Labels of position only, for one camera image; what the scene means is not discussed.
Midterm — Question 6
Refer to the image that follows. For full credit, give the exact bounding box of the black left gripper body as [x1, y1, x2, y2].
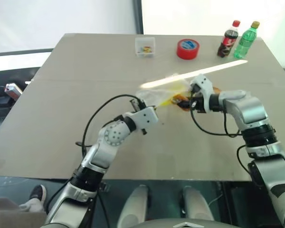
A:
[129, 97, 148, 113]

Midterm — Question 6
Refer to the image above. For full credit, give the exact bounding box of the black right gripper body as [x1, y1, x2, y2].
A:
[189, 84, 205, 114]

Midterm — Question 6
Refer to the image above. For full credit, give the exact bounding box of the clear plastic bag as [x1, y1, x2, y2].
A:
[135, 74, 193, 110]

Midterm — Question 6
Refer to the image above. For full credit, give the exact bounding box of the red tape roll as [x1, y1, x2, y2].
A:
[176, 38, 200, 60]

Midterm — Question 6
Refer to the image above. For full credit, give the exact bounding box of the clear plastic box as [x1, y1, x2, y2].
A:
[135, 36, 156, 58]

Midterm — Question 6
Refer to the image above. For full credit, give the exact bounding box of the cola bottle with red cap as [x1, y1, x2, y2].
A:
[216, 20, 241, 58]

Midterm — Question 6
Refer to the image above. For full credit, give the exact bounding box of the green plastic bottle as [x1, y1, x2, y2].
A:
[233, 21, 260, 59]

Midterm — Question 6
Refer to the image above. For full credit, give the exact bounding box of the white robot leg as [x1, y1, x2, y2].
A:
[180, 186, 215, 222]
[117, 185, 151, 228]

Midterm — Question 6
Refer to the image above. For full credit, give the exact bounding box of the small red and white device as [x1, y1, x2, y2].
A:
[4, 83, 23, 98]

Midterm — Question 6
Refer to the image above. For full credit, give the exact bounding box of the black and white sneaker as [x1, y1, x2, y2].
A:
[19, 184, 48, 212]

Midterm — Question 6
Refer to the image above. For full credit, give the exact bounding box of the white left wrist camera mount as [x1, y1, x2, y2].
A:
[123, 106, 159, 134]

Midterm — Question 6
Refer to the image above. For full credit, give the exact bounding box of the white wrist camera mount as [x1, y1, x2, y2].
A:
[189, 74, 215, 113]
[123, 106, 159, 134]

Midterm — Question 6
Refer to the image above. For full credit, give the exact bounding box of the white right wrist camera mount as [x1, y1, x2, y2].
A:
[189, 74, 215, 113]

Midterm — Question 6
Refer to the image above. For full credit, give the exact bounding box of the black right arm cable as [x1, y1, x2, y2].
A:
[189, 91, 244, 138]

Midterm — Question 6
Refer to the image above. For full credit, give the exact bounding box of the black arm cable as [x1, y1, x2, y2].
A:
[189, 91, 244, 138]
[75, 94, 140, 155]

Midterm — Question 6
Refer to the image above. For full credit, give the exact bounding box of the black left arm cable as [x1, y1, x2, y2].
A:
[75, 94, 140, 155]

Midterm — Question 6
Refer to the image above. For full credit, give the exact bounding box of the black upright post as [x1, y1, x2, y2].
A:
[133, 0, 144, 34]

